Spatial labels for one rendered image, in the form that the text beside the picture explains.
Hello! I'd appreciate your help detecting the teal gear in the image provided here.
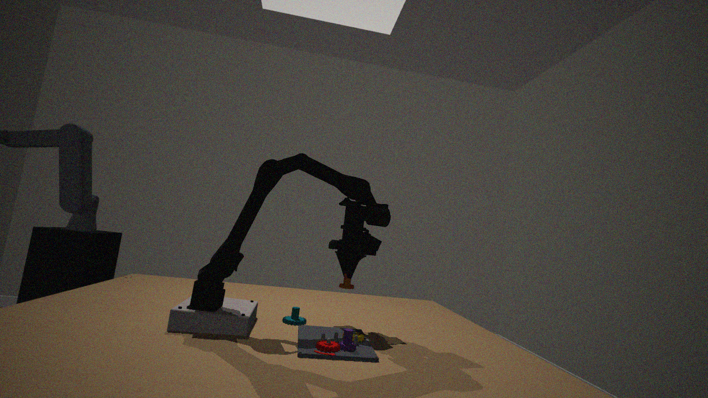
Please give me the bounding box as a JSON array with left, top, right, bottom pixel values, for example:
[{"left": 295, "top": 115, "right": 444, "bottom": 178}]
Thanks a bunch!
[{"left": 282, "top": 307, "right": 306, "bottom": 325}]

